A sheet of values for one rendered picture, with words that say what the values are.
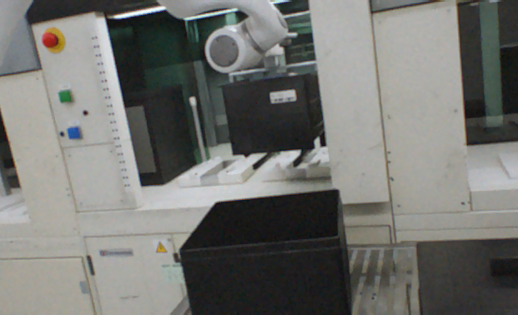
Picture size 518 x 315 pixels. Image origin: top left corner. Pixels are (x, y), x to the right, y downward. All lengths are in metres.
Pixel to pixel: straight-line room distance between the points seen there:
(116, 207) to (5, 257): 0.45
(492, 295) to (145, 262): 0.97
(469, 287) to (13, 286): 1.39
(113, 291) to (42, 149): 0.46
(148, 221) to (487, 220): 0.85
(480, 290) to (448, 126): 0.46
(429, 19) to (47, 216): 1.16
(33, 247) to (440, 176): 1.18
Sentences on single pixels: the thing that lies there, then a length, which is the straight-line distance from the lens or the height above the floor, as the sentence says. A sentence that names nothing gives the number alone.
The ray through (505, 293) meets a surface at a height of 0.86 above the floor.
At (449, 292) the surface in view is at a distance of 0.80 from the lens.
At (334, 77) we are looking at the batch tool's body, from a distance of 1.11.
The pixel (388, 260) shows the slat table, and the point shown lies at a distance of 1.14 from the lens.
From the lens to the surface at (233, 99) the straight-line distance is 1.22.
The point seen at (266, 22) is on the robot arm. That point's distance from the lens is 0.99.
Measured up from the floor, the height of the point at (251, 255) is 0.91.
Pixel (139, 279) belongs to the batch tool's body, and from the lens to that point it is 1.52.
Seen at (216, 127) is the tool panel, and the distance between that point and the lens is 2.22.
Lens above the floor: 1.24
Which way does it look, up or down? 12 degrees down
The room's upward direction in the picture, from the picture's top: 9 degrees counter-clockwise
